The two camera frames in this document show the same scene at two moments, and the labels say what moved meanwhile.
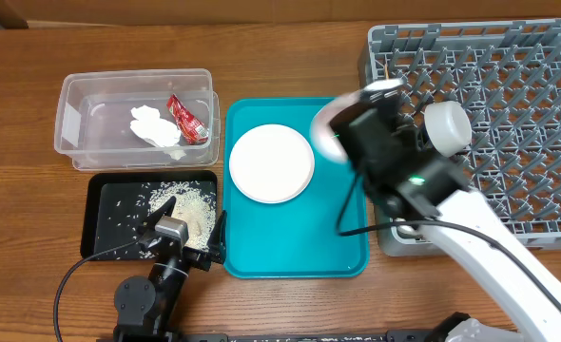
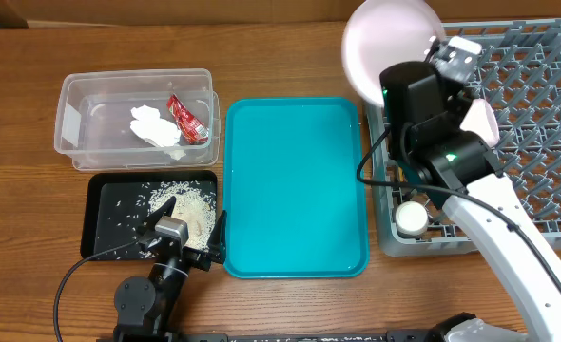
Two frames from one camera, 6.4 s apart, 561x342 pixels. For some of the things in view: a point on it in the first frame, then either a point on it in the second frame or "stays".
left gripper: (217, 248) stays
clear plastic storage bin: (94, 119) stays
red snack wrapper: (192, 128) stays
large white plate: (271, 163) → (381, 32)
